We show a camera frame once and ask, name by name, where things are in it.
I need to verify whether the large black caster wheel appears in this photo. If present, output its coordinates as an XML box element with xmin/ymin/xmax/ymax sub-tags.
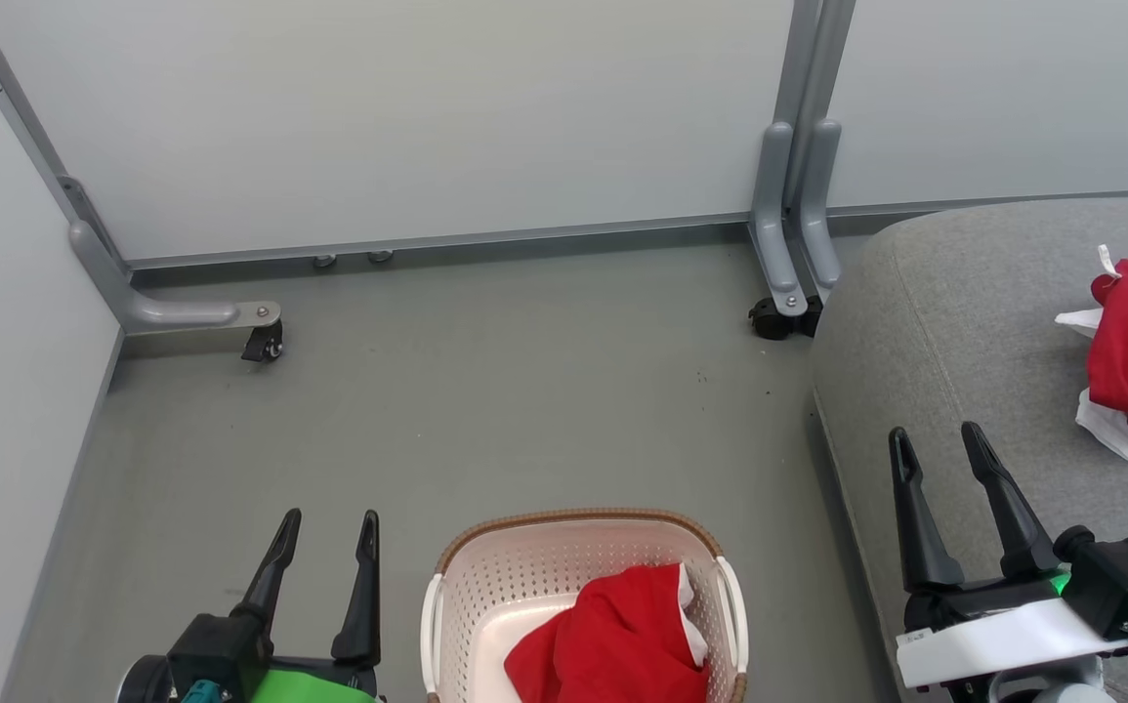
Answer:
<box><xmin>748</xmin><ymin>296</ymin><xmax>823</xmax><ymax>342</ymax></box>

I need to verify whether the grey fabric sofa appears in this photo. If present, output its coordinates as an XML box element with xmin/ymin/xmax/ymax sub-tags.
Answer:
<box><xmin>811</xmin><ymin>193</ymin><xmax>1128</xmax><ymax>703</ymax></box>

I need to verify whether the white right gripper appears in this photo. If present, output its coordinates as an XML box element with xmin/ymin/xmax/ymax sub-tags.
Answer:
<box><xmin>889</xmin><ymin>422</ymin><xmax>1128</xmax><ymax>691</ymax></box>

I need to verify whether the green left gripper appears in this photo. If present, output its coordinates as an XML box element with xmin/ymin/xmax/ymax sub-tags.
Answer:
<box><xmin>231</xmin><ymin>508</ymin><xmax>385</xmax><ymax>703</ymax></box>

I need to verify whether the white laundry basket brown rim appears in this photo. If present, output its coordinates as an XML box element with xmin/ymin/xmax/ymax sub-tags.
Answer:
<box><xmin>421</xmin><ymin>508</ymin><xmax>750</xmax><ymax>703</ymax></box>

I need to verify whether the small black caster wheel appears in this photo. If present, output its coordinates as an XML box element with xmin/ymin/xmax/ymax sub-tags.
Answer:
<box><xmin>241</xmin><ymin>322</ymin><xmax>285</xmax><ymax>364</ymax></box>

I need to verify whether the grey double partition post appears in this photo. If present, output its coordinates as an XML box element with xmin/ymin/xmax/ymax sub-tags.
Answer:
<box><xmin>773</xmin><ymin>0</ymin><xmax>858</xmax><ymax>211</ymax></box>

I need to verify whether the grey corner partition post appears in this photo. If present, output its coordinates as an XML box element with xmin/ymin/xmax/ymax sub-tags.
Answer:
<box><xmin>0</xmin><ymin>0</ymin><xmax>131</xmax><ymax>265</ymax></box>

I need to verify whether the grey curved partition foot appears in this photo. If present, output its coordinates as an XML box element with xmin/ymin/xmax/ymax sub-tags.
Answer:
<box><xmin>751</xmin><ymin>121</ymin><xmax>809</xmax><ymax>318</ymax></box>
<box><xmin>798</xmin><ymin>118</ymin><xmax>844</xmax><ymax>294</ymax></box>

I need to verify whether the red garment with white trim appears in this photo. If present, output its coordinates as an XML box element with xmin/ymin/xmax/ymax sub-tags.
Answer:
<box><xmin>503</xmin><ymin>562</ymin><xmax>711</xmax><ymax>703</ymax></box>

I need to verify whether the long grey partition foot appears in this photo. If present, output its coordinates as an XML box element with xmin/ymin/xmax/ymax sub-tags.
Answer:
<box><xmin>68</xmin><ymin>220</ymin><xmax>283</xmax><ymax>336</ymax></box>

